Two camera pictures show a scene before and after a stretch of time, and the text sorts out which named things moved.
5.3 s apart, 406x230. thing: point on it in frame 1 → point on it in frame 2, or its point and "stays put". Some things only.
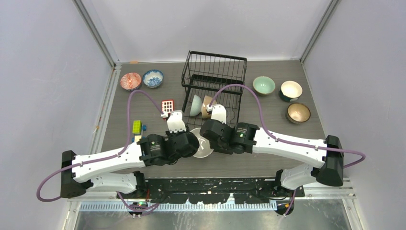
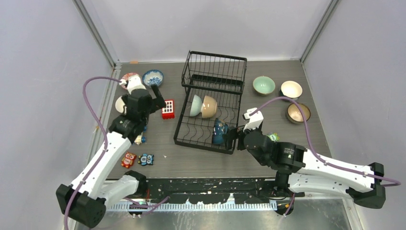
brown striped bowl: x=298 y=113 stays put
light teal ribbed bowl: x=196 y=106 stays put
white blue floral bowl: x=152 y=78 stays put
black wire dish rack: x=211 y=79 stays put
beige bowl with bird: x=205 y=149 → x=119 y=104
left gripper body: x=173 y=134 → x=148 y=111
